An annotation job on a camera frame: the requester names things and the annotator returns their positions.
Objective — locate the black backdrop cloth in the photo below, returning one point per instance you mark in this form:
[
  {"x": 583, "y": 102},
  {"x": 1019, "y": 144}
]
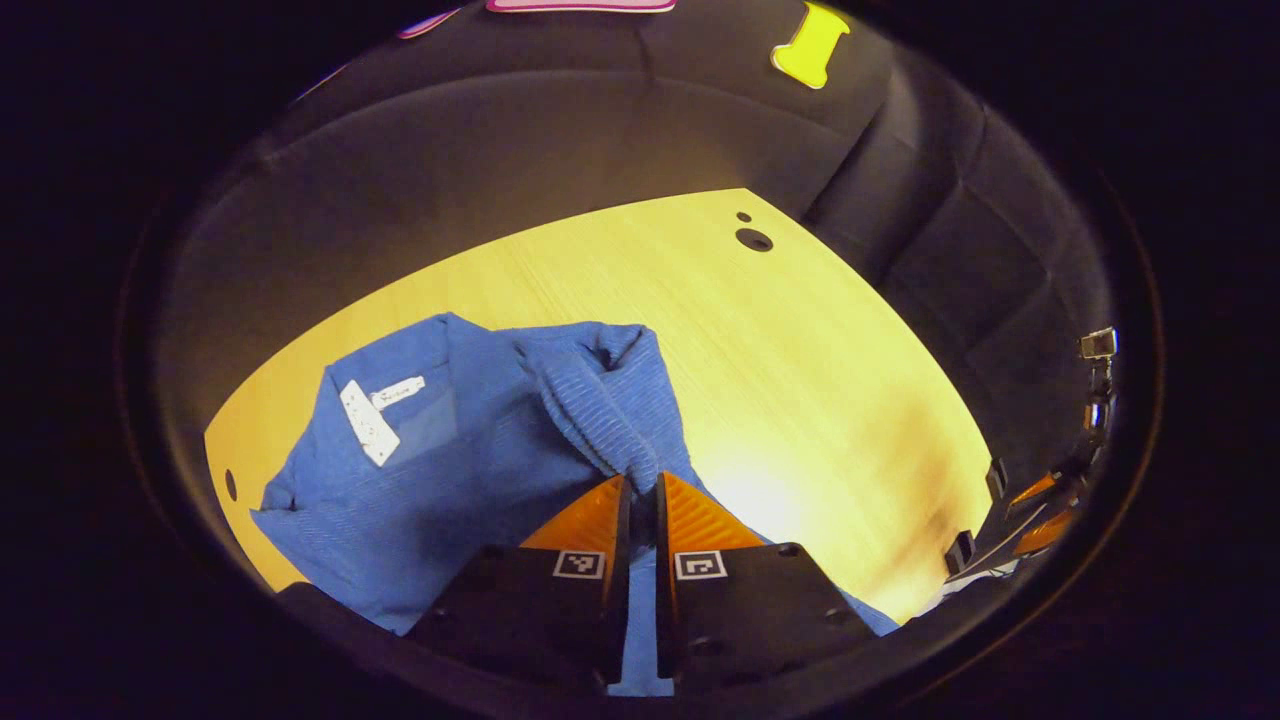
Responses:
[{"x": 600, "y": 130}]

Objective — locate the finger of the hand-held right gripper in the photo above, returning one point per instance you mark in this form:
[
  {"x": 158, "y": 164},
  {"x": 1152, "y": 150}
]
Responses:
[
  {"x": 1035, "y": 488},
  {"x": 1045, "y": 530}
]

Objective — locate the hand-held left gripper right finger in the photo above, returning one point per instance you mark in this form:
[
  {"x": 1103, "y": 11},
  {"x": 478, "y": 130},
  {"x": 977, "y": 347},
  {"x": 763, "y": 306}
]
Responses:
[{"x": 670, "y": 630}]

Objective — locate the blue shirt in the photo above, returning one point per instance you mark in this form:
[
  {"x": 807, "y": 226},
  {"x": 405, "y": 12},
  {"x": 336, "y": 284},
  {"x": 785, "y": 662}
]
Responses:
[{"x": 450, "y": 480}]

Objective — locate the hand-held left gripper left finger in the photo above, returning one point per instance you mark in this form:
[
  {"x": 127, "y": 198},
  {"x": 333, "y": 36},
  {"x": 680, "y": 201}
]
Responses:
[{"x": 618, "y": 600}]

